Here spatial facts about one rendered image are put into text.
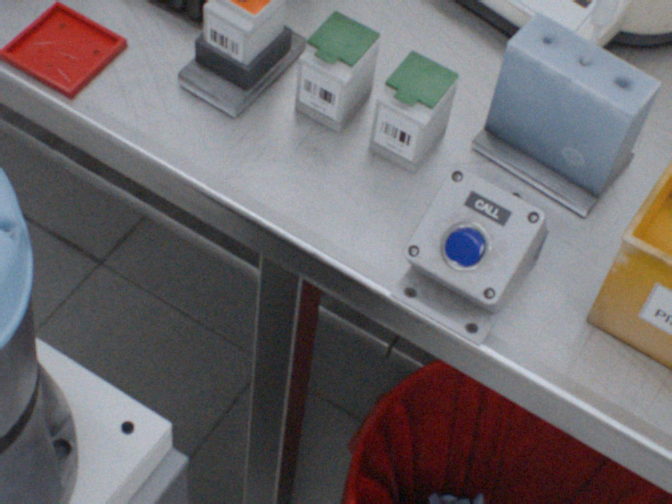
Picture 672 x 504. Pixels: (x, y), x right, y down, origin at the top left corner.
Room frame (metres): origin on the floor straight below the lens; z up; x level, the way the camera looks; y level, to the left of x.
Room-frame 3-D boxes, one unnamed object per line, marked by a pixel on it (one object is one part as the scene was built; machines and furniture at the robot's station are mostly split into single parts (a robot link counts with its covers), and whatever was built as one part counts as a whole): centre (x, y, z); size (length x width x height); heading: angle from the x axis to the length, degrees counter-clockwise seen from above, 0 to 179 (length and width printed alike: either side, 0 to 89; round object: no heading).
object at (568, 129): (0.62, -0.15, 0.92); 0.10 x 0.07 x 0.10; 60
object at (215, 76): (0.66, 0.09, 0.89); 0.09 x 0.05 x 0.04; 153
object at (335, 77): (0.63, 0.02, 0.91); 0.05 x 0.04 x 0.07; 155
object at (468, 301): (0.51, -0.10, 0.92); 0.13 x 0.07 x 0.08; 155
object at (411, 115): (0.61, -0.04, 0.91); 0.05 x 0.04 x 0.07; 155
